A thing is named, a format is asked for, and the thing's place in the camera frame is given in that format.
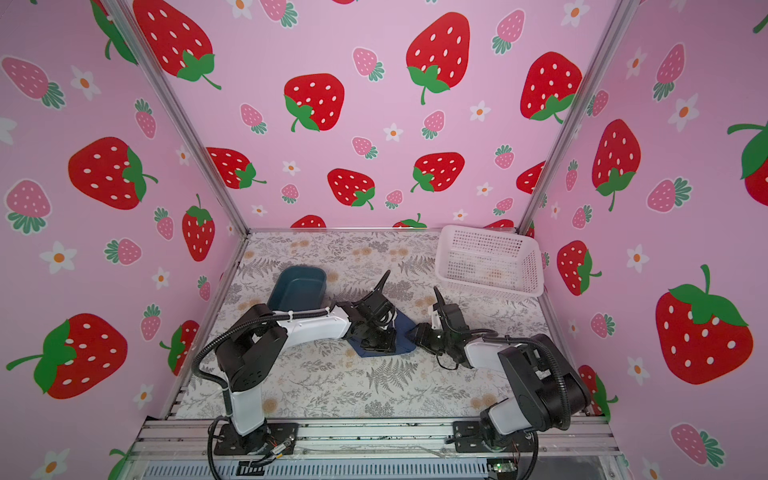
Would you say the blue paper napkin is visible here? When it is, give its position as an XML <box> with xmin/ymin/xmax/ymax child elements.
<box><xmin>348</xmin><ymin>311</ymin><xmax>416</xmax><ymax>358</ymax></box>

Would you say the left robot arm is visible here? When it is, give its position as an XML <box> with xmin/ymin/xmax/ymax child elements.
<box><xmin>214</xmin><ymin>301</ymin><xmax>398</xmax><ymax>453</ymax></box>

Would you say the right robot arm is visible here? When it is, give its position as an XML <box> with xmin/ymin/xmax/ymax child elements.
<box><xmin>406</xmin><ymin>323</ymin><xmax>592</xmax><ymax>451</ymax></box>

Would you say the dark teal plastic bin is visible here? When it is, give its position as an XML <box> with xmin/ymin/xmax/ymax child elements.
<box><xmin>267</xmin><ymin>265</ymin><xmax>327</xmax><ymax>312</ymax></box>

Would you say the white plastic basket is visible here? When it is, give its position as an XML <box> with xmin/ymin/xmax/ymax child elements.
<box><xmin>435</xmin><ymin>225</ymin><xmax>544</xmax><ymax>302</ymax></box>

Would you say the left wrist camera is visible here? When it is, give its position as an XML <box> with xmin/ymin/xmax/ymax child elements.
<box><xmin>353</xmin><ymin>291</ymin><xmax>397</xmax><ymax>325</ymax></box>

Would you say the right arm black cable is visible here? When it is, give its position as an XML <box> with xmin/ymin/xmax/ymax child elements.
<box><xmin>433</xmin><ymin>286</ymin><xmax>592</xmax><ymax>430</ymax></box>

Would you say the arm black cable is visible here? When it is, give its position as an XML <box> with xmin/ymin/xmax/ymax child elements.
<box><xmin>433</xmin><ymin>286</ymin><xmax>592</xmax><ymax>430</ymax></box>
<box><xmin>191</xmin><ymin>307</ymin><xmax>331</xmax><ymax>391</ymax></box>

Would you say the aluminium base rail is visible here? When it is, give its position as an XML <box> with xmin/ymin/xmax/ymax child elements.
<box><xmin>116</xmin><ymin>417</ymin><xmax>632</xmax><ymax>479</ymax></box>

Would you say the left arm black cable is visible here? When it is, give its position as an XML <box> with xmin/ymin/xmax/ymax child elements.
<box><xmin>191</xmin><ymin>307</ymin><xmax>331</xmax><ymax>391</ymax></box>

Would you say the aluminium corner post right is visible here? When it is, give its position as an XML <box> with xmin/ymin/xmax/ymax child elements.
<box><xmin>516</xmin><ymin>0</ymin><xmax>640</xmax><ymax>235</ymax></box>

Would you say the aluminium corner post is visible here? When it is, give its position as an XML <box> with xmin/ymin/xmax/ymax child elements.
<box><xmin>104</xmin><ymin>0</ymin><xmax>250</xmax><ymax>238</ymax></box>
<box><xmin>516</xmin><ymin>0</ymin><xmax>640</xmax><ymax>235</ymax></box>

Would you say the aluminium corner post left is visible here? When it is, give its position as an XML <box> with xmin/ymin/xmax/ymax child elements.
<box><xmin>104</xmin><ymin>0</ymin><xmax>250</xmax><ymax>238</ymax></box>

